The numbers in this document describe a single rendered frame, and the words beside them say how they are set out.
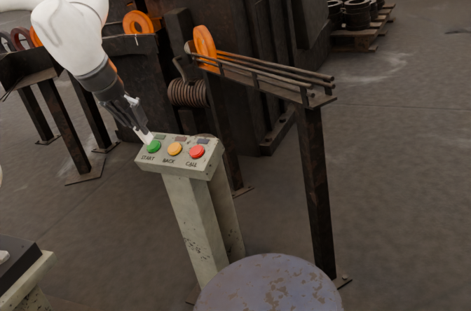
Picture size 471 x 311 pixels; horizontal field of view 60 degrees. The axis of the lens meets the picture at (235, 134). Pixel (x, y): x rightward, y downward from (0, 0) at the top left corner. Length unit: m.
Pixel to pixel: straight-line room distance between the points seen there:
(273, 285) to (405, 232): 0.82
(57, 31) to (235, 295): 0.67
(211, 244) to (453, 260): 0.81
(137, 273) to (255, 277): 0.82
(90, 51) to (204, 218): 0.58
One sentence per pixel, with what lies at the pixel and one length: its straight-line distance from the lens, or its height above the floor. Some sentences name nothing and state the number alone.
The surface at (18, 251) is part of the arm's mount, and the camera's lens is 1.39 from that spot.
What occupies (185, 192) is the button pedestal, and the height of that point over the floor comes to 0.48.
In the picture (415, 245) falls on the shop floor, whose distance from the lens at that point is 1.62.
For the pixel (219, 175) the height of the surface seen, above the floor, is 0.41.
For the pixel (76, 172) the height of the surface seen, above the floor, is 0.01.
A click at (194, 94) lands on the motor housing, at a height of 0.49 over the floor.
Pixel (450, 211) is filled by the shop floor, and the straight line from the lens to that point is 1.77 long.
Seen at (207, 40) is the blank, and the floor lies 0.74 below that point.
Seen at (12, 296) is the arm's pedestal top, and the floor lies 0.34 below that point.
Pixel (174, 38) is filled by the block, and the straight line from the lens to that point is 1.88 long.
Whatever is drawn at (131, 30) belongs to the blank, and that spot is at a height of 0.73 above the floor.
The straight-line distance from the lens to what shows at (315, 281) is 0.94.
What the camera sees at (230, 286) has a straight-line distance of 0.96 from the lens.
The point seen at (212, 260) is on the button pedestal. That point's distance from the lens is 1.33.
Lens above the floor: 1.16
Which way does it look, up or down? 29 degrees down
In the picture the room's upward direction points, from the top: 12 degrees counter-clockwise
